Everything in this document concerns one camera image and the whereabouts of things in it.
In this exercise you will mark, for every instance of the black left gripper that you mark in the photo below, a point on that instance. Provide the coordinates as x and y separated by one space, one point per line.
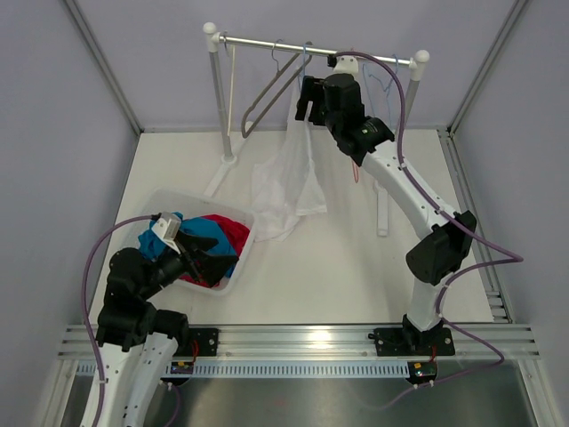
211 267

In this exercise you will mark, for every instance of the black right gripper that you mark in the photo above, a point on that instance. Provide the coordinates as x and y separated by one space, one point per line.
312 90

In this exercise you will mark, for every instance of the red t shirt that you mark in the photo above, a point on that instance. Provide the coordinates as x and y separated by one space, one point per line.
231 235

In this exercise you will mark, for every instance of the blue t shirt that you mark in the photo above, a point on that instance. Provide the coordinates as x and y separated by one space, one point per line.
149 248

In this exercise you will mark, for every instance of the pink hanger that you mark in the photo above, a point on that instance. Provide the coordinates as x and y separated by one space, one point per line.
355 172

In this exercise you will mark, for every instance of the white t shirt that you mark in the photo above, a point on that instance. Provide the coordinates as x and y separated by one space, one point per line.
285 188

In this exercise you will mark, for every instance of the light blue red-shirt hanger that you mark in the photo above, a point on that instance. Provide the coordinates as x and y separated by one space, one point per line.
376 89

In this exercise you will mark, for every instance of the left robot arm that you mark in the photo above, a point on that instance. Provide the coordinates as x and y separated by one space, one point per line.
133 342

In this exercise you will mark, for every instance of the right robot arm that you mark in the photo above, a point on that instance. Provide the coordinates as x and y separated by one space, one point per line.
444 234

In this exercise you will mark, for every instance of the light blue white-shirt hanger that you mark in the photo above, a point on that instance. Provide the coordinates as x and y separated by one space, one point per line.
305 60

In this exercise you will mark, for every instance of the cream empty hanger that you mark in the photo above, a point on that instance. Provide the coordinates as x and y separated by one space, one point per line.
231 53

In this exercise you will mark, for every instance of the white plastic laundry basket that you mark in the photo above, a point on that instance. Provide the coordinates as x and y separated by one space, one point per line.
188 206

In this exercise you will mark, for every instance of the white metal clothes rack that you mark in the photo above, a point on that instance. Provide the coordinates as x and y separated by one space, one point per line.
335 103

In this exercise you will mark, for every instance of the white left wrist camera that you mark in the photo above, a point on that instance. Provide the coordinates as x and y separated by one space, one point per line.
166 228

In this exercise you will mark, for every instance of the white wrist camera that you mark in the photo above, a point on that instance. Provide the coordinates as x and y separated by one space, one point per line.
344 64
166 228

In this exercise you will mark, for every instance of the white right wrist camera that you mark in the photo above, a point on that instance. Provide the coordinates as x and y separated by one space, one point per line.
344 64

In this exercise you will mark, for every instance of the aluminium rail frame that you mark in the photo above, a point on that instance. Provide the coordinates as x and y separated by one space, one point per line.
337 342

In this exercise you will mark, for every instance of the white slotted cable duct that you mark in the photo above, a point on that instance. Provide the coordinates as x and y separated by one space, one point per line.
302 369

